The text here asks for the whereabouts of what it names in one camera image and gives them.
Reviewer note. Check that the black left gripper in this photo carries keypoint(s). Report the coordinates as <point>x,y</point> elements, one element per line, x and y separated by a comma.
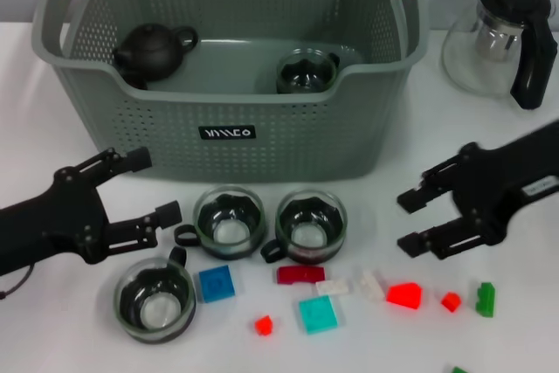
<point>57,220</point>

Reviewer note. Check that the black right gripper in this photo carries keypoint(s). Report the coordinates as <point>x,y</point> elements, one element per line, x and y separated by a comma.
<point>502,181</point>

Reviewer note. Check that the glass teacup black holder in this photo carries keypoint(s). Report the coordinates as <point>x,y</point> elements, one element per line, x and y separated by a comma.
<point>305,80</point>
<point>336,233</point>
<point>251,233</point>
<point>131,299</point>

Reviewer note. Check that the grey perforated storage basket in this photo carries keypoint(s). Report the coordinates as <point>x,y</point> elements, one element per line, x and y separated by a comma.
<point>262,150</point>

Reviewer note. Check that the large red sloped brick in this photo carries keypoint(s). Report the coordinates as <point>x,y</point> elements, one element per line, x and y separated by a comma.
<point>404,295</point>

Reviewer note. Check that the small red brick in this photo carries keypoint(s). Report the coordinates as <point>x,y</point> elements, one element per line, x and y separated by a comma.
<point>264,325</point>
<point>452,301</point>

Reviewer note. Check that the translucent white brick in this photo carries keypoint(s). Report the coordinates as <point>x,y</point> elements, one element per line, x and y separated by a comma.
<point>369,285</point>

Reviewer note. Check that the green brick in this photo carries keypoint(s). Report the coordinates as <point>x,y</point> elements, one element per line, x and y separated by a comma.
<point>458,369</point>
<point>485,301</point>

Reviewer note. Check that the small black clay cup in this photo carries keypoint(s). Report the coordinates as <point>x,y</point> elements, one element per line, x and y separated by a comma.
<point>136,80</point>

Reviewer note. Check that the blue square brick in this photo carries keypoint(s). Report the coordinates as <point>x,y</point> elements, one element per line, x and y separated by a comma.
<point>216,283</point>

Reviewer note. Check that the white flat brick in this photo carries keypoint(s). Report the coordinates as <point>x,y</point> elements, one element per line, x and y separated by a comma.
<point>334,287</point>

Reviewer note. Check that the black clay teapot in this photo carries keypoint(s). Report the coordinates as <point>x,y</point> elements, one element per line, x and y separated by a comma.
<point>153,50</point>

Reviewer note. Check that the dark red brick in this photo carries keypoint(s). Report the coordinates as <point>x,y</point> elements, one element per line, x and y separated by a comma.
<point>297,275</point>

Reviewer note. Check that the teal square brick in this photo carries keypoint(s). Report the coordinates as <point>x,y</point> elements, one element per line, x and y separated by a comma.
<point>318,314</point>

